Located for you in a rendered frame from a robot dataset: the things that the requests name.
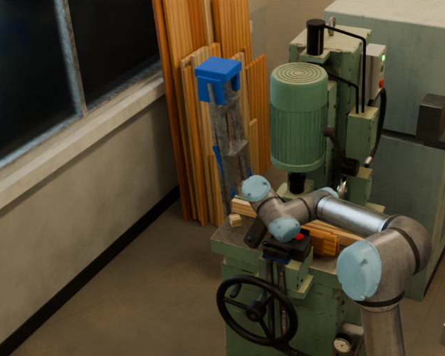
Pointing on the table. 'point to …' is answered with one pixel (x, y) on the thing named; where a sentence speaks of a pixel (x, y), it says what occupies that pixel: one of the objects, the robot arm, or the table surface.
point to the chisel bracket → (299, 193)
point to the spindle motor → (298, 116)
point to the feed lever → (348, 167)
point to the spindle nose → (297, 182)
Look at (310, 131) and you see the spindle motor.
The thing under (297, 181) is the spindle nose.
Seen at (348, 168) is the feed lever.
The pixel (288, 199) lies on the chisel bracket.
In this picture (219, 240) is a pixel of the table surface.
